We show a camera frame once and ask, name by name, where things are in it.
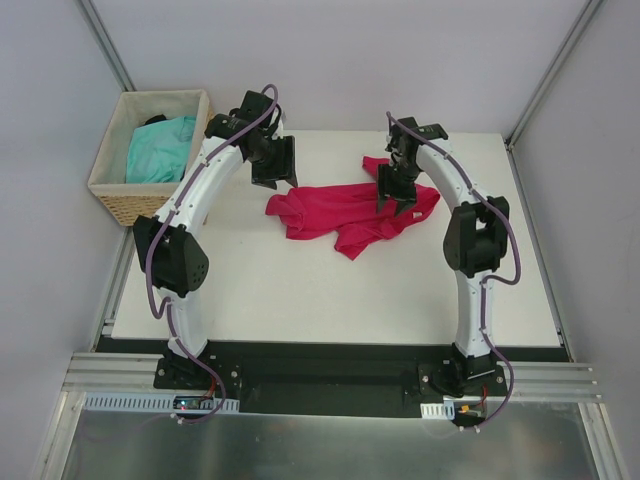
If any white cable duct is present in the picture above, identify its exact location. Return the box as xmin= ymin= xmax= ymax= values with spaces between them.
xmin=420 ymin=400 xmax=455 ymax=421
xmin=84 ymin=393 xmax=240 ymax=415

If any right aluminium frame post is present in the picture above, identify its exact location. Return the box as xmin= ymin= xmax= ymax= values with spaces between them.
xmin=505 ymin=0 xmax=607 ymax=152

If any left white cable duct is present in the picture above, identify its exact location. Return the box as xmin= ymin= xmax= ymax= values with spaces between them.
xmin=84 ymin=393 xmax=240 ymax=415

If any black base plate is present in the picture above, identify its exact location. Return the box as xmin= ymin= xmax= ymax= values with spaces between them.
xmin=97 ymin=338 xmax=569 ymax=418

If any aluminium frame post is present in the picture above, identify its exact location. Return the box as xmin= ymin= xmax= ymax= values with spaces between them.
xmin=74 ymin=0 xmax=136 ymax=92
xmin=505 ymin=0 xmax=607 ymax=152

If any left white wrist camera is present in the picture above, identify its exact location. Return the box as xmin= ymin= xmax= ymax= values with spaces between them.
xmin=272 ymin=113 xmax=286 ymax=139

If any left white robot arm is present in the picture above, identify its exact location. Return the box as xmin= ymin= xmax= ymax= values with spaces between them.
xmin=133 ymin=84 xmax=298 ymax=389

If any black garment in basket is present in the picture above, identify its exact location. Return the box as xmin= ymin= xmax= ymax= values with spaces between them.
xmin=143 ymin=114 xmax=169 ymax=127

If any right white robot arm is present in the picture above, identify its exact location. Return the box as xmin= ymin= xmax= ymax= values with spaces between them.
xmin=376 ymin=116 xmax=513 ymax=398

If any right white cable duct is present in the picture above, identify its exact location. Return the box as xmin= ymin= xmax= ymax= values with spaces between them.
xmin=420 ymin=400 xmax=455 ymax=421

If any pink t shirt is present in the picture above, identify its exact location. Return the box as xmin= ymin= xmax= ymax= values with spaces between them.
xmin=265 ymin=181 xmax=441 ymax=260

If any front aluminium rail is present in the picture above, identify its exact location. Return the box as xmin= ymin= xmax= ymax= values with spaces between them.
xmin=63 ymin=352 xmax=604 ymax=403

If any left aluminium frame post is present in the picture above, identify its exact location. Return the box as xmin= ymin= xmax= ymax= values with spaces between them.
xmin=74 ymin=0 xmax=136 ymax=92

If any teal t shirt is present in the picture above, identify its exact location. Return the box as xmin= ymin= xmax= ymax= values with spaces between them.
xmin=125 ymin=116 xmax=196 ymax=184

